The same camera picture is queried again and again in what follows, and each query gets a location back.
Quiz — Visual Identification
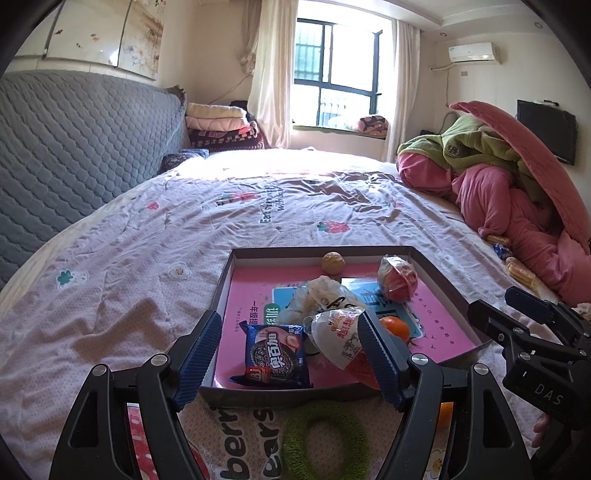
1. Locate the beige twine ball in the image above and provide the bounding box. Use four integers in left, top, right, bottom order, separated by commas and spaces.
321, 251, 346, 275

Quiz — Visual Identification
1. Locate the cream curtain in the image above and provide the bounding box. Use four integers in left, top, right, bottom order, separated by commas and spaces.
239, 0, 298, 148
382, 19, 421, 163

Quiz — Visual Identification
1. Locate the white air conditioner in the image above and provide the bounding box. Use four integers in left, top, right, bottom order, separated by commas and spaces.
448, 42, 501, 64

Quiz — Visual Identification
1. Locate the green fuzzy ring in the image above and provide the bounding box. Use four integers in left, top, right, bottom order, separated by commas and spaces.
280, 400, 372, 480

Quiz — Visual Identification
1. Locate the small clear snack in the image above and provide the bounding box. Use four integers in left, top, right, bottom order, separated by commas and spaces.
378, 256, 419, 302

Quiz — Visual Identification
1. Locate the orange tangerine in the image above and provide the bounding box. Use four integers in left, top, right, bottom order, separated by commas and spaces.
437, 402, 454, 429
380, 316, 411, 344

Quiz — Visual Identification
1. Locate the floral wall painting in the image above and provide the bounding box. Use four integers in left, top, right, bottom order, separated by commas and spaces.
15, 0, 167, 80

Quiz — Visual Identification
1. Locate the grey quilted headboard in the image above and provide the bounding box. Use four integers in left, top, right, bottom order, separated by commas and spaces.
1, 70, 188, 284

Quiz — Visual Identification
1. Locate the white red scrunchie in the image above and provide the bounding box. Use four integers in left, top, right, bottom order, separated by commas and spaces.
573, 303, 591, 322

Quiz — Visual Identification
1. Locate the grey cardboard box tray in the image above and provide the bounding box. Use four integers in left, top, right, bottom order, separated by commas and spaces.
199, 246, 486, 407

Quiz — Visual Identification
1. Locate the folded blanket stack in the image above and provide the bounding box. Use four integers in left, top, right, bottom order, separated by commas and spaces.
185, 103, 269, 153

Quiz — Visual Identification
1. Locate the beige mesh pouch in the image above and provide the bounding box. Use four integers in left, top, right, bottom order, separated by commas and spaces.
277, 275, 367, 326

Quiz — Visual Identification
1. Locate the window with dark frame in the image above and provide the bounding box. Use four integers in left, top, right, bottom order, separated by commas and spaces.
291, 18, 384, 129

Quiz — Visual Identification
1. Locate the left cream curtain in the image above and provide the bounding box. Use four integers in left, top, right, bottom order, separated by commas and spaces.
239, 0, 298, 148

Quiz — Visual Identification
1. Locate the floral cushion on sill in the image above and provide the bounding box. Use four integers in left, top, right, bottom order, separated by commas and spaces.
356, 115, 389, 139

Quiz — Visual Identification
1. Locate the pink patterned bedsheet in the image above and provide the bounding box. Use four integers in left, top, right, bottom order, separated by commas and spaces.
0, 148, 560, 480

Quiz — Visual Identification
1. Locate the person's right hand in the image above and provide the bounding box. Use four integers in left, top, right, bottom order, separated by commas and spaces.
531, 414, 550, 448

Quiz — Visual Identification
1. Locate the biscuit packet on bed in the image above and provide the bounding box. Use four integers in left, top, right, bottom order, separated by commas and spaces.
505, 256, 537, 290

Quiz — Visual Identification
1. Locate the dark blue pillow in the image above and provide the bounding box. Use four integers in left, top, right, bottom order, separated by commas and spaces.
158, 149, 209, 174

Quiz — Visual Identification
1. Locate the right cream curtain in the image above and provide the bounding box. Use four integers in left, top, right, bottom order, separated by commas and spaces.
382, 19, 421, 163

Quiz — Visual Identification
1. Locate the pink quilted cover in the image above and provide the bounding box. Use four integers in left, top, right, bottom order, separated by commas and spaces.
450, 100, 590, 255

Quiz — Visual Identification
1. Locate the white red snack bag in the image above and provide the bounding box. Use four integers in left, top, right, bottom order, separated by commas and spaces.
310, 308, 380, 390

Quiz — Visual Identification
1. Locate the small golden snack packet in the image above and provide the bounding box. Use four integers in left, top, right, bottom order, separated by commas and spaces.
485, 235, 512, 248

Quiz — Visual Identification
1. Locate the blue snack wrapper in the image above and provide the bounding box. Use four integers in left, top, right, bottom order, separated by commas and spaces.
493, 243, 513, 262

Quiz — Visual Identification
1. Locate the pink crumpled duvet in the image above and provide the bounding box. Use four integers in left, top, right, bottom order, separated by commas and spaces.
397, 153, 590, 306

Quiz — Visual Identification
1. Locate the black television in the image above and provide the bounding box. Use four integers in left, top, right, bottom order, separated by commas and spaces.
517, 99, 578, 165

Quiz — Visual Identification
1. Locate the blue Oreo cookie pack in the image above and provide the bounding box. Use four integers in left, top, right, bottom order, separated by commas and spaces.
230, 321, 312, 389

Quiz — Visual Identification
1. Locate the green blanket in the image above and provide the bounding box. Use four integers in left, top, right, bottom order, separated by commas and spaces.
397, 114, 549, 203

